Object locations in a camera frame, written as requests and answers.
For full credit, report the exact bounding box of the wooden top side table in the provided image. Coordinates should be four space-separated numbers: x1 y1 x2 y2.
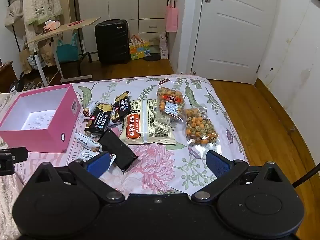
24 17 101 87

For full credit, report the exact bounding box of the floral bed sheet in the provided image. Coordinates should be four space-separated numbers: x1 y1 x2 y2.
0 74 249 195

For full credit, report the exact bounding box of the orange label peanut bag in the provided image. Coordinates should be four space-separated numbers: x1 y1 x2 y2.
157 86 187 122

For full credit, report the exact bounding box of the wooden nightstand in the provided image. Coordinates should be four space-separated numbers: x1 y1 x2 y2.
0 60 18 93

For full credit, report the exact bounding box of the white noodle packet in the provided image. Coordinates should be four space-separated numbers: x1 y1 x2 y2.
119 99 177 146

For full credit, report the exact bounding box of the colourful gift box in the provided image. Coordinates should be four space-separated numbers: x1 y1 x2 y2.
128 35 151 61

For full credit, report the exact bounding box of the black cable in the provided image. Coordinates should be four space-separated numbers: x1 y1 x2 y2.
291 163 320 188

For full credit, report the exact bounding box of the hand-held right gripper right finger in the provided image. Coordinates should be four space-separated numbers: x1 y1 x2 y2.
192 150 293 202

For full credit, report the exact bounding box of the large black biscuit packet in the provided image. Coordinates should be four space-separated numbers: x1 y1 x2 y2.
84 102 112 133

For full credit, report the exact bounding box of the black suitcase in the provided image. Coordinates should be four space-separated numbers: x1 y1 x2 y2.
94 19 131 65

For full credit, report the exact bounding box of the clear coated peanut bag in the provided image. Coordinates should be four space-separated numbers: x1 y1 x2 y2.
184 107 220 147

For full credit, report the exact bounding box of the white brown biscuit packet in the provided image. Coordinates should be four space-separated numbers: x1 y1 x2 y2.
82 101 101 121

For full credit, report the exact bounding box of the teal shopping bag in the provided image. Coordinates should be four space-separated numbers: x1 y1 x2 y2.
56 33 79 63

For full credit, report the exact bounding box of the pink paper bag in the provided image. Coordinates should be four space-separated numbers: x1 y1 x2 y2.
165 4 178 33

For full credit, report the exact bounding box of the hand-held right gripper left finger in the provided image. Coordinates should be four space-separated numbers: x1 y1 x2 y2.
24 152 125 204

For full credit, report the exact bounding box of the red flat booklet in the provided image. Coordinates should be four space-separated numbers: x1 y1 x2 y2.
66 19 86 27

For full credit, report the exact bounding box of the pink cardboard box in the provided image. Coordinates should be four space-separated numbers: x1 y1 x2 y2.
0 84 84 154

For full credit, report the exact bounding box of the white door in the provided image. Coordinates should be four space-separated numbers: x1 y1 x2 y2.
191 0 280 85

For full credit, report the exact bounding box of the small black biscuit packet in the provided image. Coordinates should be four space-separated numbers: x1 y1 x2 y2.
111 91 132 123

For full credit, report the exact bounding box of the white fluffy jacket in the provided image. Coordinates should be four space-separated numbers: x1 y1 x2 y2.
23 0 63 52

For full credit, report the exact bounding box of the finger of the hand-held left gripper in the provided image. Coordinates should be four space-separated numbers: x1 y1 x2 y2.
0 147 29 165
0 156 16 176

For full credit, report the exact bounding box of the plain black packet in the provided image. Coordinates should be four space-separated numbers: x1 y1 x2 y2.
98 129 139 175

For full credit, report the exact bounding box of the white wardrobe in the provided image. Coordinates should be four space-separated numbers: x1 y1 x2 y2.
77 0 170 53

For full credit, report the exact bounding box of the beige canvas tote bag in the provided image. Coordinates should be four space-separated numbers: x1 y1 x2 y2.
4 0 24 27

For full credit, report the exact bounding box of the white plastic bag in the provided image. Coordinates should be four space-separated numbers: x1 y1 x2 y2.
159 32 169 60

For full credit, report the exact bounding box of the pink tissue box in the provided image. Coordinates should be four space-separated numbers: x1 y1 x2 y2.
43 20 61 31

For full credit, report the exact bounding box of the brown paper bag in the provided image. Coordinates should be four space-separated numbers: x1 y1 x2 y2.
19 47 34 75

